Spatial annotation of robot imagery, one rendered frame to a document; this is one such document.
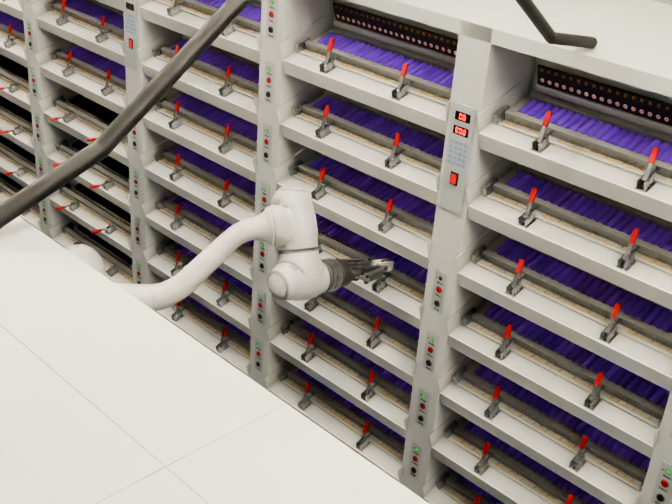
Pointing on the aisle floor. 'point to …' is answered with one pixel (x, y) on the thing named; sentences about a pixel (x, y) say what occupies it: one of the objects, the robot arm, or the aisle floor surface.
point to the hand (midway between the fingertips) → (382, 265)
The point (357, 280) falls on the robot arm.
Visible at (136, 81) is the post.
